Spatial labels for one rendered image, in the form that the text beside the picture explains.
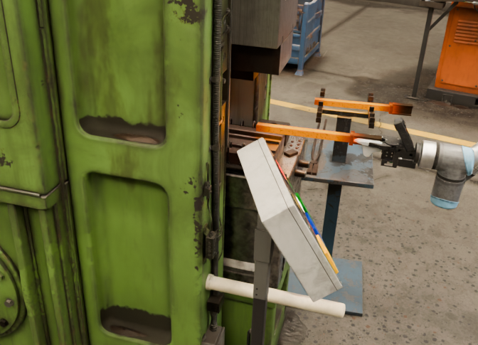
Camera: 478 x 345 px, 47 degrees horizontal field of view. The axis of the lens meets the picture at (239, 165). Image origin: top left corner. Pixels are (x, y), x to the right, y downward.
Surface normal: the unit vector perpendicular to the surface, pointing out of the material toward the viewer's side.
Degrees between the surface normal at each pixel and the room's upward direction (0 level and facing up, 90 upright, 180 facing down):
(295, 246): 90
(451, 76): 89
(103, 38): 89
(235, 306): 89
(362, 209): 0
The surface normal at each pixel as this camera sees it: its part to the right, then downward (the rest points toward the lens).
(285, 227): 0.16, 0.47
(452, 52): -0.45, 0.41
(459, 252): 0.04, -0.88
